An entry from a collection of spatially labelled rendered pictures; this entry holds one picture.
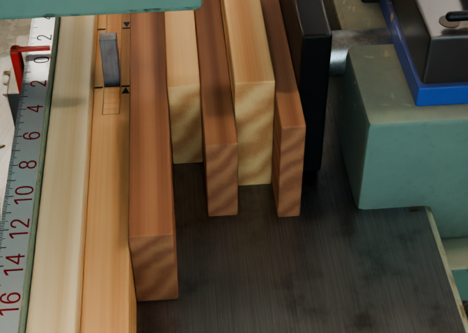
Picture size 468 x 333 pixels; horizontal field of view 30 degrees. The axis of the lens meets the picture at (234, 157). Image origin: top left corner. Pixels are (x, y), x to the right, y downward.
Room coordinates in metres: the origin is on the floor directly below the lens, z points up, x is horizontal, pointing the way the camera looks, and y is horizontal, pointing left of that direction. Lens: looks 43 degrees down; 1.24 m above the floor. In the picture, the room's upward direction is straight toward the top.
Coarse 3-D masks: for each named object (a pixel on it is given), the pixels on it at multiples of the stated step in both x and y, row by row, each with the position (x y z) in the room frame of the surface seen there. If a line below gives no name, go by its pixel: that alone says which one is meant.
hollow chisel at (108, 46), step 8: (104, 40) 0.38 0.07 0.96; (112, 40) 0.38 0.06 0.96; (104, 48) 0.37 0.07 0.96; (112, 48) 0.38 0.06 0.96; (104, 56) 0.37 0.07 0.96; (112, 56) 0.37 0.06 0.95; (104, 64) 0.37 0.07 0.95; (112, 64) 0.37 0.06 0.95; (104, 72) 0.37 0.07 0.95; (112, 72) 0.37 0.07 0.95; (104, 80) 0.37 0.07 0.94; (112, 80) 0.37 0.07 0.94
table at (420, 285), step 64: (192, 192) 0.33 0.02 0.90; (256, 192) 0.33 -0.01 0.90; (320, 192) 0.33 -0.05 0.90; (192, 256) 0.28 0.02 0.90; (256, 256) 0.28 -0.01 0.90; (320, 256) 0.28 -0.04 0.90; (384, 256) 0.28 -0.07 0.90; (448, 256) 0.31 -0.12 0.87; (192, 320) 0.24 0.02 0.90; (256, 320) 0.24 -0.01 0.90; (320, 320) 0.24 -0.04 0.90; (384, 320) 0.24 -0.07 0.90; (448, 320) 0.24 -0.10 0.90
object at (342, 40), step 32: (288, 0) 0.38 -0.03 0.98; (320, 0) 0.37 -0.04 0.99; (288, 32) 0.38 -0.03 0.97; (320, 32) 0.34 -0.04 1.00; (352, 32) 0.38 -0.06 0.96; (384, 32) 0.38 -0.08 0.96; (320, 64) 0.34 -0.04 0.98; (320, 96) 0.34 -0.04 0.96; (320, 128) 0.34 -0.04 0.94; (320, 160) 0.34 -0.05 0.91
